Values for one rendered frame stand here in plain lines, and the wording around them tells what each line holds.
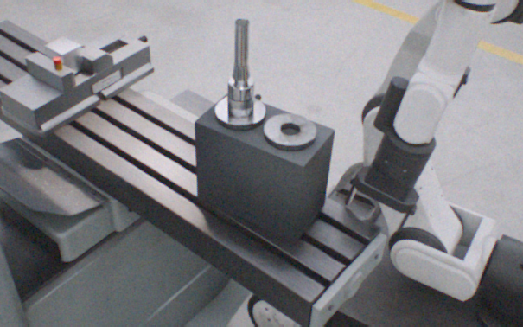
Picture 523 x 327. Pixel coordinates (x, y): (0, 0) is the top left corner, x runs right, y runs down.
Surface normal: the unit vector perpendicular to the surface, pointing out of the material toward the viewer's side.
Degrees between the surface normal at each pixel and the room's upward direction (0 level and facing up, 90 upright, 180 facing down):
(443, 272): 90
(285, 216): 90
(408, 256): 90
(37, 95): 0
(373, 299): 0
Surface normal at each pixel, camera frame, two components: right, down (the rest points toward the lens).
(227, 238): 0.03, -0.76
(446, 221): 0.63, -0.27
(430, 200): 0.75, -0.07
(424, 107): -0.49, 0.53
